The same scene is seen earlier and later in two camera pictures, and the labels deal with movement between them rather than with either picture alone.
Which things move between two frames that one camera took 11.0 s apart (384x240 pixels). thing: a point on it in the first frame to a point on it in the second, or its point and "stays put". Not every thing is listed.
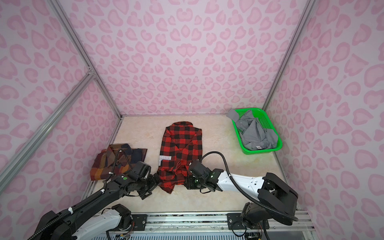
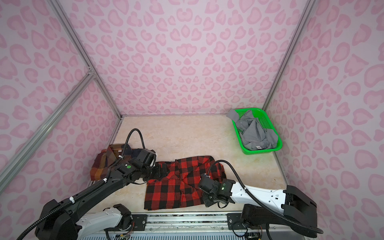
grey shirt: x=253 y=135 stays put
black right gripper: x=188 y=183 to x=206 y=203
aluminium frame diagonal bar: x=77 y=91 stays put
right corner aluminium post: x=309 y=6 stays put
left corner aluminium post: x=83 y=55 stays put
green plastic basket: x=266 y=123 stays put
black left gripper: x=155 y=183 to x=160 y=173
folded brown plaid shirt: x=118 y=159 stays put
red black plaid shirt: x=181 y=145 to x=180 y=189
